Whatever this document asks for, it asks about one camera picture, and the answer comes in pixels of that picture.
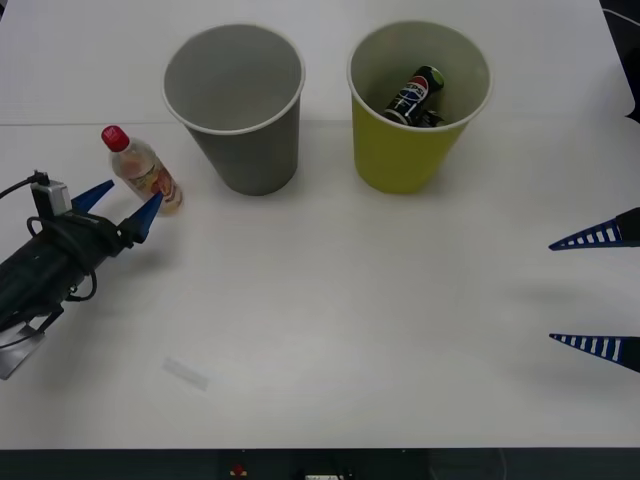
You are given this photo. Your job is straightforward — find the black can with round emblem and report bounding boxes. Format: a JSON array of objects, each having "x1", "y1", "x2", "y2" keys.
[{"x1": 383, "y1": 64, "x2": 447, "y2": 126}]

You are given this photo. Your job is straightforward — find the clear bottle with red cap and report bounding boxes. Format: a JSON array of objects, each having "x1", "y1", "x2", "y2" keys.
[{"x1": 101, "y1": 124, "x2": 185, "y2": 217}]

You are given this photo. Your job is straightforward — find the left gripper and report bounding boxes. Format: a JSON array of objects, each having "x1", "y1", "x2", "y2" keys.
[{"x1": 58, "y1": 179, "x2": 165, "y2": 275}]

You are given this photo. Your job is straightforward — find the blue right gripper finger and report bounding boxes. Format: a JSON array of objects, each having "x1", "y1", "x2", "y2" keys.
[
  {"x1": 547, "y1": 206, "x2": 640, "y2": 252},
  {"x1": 548, "y1": 332, "x2": 640, "y2": 374}
]

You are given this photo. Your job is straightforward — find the yellow-green plastic bin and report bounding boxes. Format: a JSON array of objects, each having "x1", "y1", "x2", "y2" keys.
[{"x1": 347, "y1": 19, "x2": 495, "y2": 196}]

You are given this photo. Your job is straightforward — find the grey plastic bin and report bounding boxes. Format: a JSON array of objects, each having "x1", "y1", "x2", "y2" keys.
[{"x1": 161, "y1": 23, "x2": 307, "y2": 197}]

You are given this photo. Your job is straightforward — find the white cable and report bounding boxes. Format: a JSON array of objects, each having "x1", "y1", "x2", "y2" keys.
[{"x1": 601, "y1": 6, "x2": 640, "y2": 25}]

